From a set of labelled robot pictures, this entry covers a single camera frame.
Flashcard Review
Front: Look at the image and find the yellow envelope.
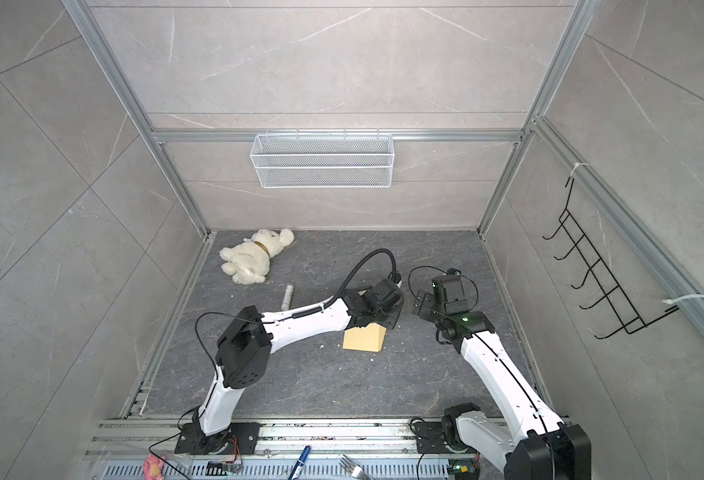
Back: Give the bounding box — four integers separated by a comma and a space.
342, 323, 387, 353

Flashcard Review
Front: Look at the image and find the white glue stick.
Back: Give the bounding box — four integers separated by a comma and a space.
281, 284, 294, 311

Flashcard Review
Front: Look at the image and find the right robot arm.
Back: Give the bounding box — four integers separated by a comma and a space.
413, 269, 593, 479

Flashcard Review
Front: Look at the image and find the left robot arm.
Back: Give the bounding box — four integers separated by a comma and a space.
175, 248, 404, 455

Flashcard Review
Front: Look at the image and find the white teddy bear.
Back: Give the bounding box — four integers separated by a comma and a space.
219, 228, 295, 285

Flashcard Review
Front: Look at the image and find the silver fork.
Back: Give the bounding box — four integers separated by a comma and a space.
340, 455, 371, 480

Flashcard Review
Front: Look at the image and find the blue marker pen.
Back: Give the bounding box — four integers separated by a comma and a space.
288, 445, 312, 480

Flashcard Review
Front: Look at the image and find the pink object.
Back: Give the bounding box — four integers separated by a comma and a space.
142, 455, 165, 480

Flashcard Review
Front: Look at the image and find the white wire mesh basket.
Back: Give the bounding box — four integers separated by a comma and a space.
250, 133, 396, 189

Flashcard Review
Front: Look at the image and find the black wire hook rack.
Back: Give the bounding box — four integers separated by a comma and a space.
542, 178, 680, 340

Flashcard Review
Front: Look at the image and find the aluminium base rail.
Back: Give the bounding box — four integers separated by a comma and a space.
83, 417, 502, 479

